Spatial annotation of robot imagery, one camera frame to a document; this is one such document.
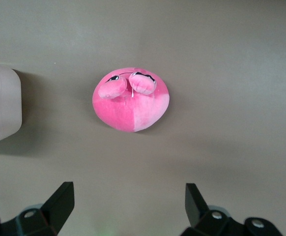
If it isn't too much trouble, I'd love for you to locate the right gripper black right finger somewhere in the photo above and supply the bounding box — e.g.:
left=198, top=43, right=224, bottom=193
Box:
left=179, top=183, right=284, bottom=236

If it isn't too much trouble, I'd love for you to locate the pink plush toy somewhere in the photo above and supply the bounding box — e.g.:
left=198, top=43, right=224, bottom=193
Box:
left=91, top=66, right=171, bottom=133

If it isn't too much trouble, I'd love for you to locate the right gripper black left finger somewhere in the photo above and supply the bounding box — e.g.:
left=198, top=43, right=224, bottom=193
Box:
left=0, top=181, right=75, bottom=236

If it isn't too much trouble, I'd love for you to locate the pink plastic storage box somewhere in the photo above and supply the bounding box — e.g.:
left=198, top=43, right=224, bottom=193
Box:
left=0, top=63, right=23, bottom=148

